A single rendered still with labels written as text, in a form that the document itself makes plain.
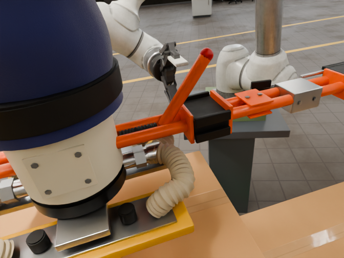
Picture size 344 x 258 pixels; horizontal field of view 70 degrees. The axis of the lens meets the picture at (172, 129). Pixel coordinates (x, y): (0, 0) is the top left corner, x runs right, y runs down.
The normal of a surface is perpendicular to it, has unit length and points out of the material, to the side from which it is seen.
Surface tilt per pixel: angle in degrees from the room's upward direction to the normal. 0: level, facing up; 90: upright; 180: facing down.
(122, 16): 67
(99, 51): 89
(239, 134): 90
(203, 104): 0
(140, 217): 0
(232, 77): 88
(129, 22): 75
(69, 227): 0
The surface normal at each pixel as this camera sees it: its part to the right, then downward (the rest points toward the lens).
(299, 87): -0.09, -0.84
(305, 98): 0.30, 0.49
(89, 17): 0.87, -0.11
